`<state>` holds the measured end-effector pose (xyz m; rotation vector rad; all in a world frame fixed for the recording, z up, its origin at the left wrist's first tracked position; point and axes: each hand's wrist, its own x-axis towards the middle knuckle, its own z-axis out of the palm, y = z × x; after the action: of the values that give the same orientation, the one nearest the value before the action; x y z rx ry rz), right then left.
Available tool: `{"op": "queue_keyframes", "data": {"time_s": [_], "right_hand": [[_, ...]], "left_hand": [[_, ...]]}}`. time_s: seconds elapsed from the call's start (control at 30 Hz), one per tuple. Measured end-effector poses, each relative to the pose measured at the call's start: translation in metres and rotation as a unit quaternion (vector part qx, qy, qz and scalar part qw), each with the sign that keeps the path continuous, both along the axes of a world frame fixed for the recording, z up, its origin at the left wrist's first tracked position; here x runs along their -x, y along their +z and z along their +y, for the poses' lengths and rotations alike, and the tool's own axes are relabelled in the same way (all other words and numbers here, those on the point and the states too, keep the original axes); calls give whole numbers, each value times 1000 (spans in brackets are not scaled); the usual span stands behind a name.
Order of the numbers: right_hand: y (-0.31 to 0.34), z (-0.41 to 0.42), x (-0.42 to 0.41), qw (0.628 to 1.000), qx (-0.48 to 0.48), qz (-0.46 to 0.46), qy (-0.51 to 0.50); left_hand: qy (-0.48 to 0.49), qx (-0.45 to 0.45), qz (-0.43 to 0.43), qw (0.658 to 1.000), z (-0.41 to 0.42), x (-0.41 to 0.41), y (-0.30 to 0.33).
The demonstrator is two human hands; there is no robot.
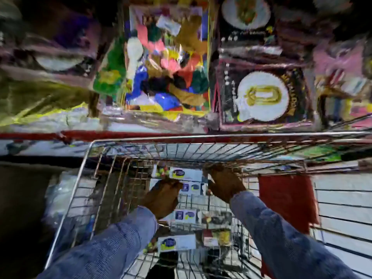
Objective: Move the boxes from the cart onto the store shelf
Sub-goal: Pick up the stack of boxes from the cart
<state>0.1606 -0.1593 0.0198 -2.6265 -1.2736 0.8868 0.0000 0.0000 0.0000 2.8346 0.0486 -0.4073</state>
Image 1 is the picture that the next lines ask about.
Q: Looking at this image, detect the person's left forearm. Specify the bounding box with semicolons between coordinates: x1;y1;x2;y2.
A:
36;206;159;279

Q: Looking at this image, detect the person's right forearm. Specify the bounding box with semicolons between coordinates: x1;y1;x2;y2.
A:
230;191;361;279

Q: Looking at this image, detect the yellow item clear packet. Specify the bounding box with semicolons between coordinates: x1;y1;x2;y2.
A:
202;229;232;247

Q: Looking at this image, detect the red cart seat flap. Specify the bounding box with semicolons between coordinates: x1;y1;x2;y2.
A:
258;175;320;279

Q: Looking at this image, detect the black packet gold numeral plate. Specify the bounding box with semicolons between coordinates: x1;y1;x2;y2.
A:
217;59;315;130

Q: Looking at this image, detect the red shelf edge strip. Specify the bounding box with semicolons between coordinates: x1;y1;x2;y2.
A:
0;130;372;144

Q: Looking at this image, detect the large bag of colourful balloons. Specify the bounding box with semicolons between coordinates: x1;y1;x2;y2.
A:
123;0;212;117

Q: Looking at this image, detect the dark clear party packet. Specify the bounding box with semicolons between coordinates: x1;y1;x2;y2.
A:
201;211;233;227

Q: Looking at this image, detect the purple dark party packet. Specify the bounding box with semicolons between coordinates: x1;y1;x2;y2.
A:
0;0;118;82

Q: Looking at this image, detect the green party packet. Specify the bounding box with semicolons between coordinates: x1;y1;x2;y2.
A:
93;37;127;98

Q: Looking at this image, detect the pink party packet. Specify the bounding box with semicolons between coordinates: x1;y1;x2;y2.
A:
312;40;372;129

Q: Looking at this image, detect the person's right hand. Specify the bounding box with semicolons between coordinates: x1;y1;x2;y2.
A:
203;164;247;204

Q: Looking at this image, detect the clear plastic bag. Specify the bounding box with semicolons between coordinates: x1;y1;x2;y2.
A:
44;171;97;227

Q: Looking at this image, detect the person's left hand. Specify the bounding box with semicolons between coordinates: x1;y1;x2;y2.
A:
139;178;184;220

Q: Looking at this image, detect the yellow green foil packet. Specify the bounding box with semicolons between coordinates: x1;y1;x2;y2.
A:
0;80;100;127

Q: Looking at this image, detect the black packet colourful plate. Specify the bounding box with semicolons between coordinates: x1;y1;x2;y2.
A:
217;0;277;50

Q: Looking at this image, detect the white label balloon packet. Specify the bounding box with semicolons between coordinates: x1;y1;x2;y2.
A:
173;209;201;225
151;167;203;182
149;178;208;197
145;234;197;254

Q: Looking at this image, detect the metal wire shopping cart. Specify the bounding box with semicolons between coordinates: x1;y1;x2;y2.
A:
44;115;372;279

